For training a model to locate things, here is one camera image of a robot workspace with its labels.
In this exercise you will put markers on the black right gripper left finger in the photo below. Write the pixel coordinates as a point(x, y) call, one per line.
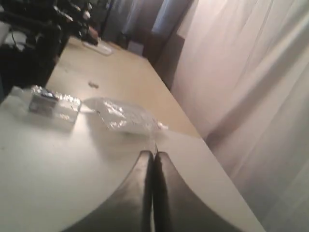
point(129, 208)

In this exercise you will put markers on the clear plastic box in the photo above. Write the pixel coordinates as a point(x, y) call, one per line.
point(56, 109)

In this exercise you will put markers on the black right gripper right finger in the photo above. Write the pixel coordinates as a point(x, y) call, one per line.
point(176, 207)

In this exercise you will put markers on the clear plastic bag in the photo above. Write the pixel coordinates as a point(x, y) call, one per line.
point(125, 117)

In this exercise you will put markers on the white keyboard on desk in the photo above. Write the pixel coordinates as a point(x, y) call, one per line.
point(102, 48)

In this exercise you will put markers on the dark office chair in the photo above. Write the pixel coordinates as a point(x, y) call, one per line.
point(31, 45)

